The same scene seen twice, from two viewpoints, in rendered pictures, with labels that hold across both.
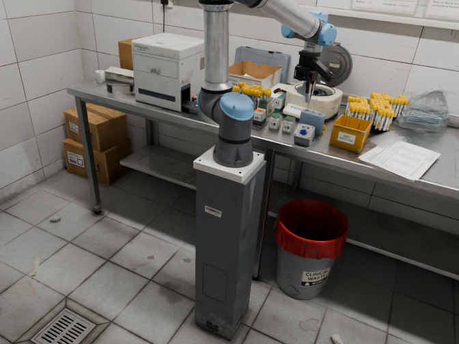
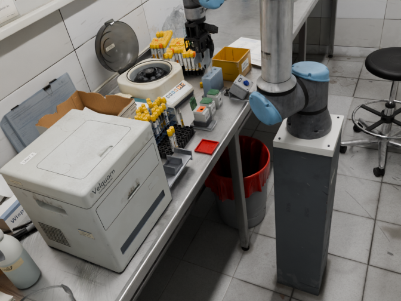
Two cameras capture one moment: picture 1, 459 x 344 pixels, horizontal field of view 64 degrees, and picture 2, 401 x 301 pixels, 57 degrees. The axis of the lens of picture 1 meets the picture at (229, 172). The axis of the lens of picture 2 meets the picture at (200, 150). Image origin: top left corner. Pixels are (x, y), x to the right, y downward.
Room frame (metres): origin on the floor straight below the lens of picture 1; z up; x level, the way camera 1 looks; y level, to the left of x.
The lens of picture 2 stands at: (1.45, 1.05, 1.70)
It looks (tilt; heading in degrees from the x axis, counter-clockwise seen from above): 39 degrees down; 278
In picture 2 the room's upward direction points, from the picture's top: 11 degrees counter-clockwise
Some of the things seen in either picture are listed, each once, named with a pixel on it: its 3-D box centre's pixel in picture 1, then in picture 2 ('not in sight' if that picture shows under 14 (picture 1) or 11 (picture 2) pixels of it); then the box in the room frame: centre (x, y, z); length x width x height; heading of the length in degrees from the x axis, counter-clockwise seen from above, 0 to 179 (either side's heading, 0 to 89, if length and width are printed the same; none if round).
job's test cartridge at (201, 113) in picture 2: (259, 117); (201, 116); (1.57, -0.12, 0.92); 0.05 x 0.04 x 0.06; 155
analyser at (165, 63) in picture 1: (174, 71); (98, 183); (1.84, 0.31, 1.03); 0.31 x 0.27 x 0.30; 65
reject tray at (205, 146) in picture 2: not in sight; (206, 146); (1.56, 0.02, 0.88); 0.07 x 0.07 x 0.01; 65
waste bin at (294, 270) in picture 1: (304, 250); (237, 186); (1.48, -0.43, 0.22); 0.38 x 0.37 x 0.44; 65
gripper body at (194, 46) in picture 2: (308, 66); (197, 34); (1.56, -0.30, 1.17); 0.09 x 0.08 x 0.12; 60
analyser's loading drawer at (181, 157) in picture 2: (197, 104); (168, 171); (1.68, 0.17, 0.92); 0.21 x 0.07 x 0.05; 65
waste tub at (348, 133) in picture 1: (350, 133); (231, 64); (1.44, -0.50, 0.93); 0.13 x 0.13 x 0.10; 61
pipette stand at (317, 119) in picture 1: (311, 123); (213, 83); (1.53, -0.35, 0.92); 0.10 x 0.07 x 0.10; 60
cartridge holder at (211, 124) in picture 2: (259, 122); (203, 122); (1.57, -0.12, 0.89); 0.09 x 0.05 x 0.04; 155
